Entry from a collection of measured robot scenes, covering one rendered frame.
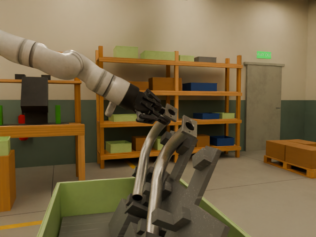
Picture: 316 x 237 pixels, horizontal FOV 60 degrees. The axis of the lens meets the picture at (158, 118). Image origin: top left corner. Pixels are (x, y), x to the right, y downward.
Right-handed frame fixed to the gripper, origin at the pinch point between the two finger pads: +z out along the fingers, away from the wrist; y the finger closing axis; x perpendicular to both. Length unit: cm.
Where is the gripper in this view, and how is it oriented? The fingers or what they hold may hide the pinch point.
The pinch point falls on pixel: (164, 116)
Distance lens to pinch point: 83.5
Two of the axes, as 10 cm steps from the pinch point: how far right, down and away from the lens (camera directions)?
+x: -5.1, 5.8, 6.4
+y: 1.4, -6.7, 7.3
